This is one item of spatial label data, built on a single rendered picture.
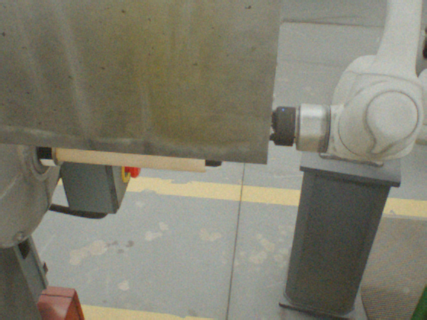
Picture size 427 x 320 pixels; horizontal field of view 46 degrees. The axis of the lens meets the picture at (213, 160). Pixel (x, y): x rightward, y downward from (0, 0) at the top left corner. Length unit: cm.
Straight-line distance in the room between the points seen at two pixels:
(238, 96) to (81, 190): 66
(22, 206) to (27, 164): 6
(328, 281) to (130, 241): 83
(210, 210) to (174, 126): 189
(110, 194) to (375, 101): 50
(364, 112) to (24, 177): 46
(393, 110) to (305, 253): 104
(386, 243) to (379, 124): 153
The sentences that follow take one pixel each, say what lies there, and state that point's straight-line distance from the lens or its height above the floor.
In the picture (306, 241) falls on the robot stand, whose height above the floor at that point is 38.
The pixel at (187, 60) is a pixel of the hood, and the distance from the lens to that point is 35.
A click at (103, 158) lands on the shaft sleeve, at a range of 62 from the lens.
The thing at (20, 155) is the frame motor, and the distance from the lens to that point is 62.
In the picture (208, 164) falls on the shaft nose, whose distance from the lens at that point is 60.
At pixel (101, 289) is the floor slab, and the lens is 205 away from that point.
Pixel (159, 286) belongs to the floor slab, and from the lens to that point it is 202.
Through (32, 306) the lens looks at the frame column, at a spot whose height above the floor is 75.
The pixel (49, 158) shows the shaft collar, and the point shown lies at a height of 125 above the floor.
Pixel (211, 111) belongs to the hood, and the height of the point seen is 143.
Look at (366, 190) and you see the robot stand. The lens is 151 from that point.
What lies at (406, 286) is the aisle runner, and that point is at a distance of 214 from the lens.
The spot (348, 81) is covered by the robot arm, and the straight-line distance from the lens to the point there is 139.
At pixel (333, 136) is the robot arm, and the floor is 108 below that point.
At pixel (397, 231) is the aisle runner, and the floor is 0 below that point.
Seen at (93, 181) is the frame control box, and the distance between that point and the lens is 96.
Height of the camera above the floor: 165
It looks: 41 degrees down
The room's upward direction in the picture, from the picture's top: straight up
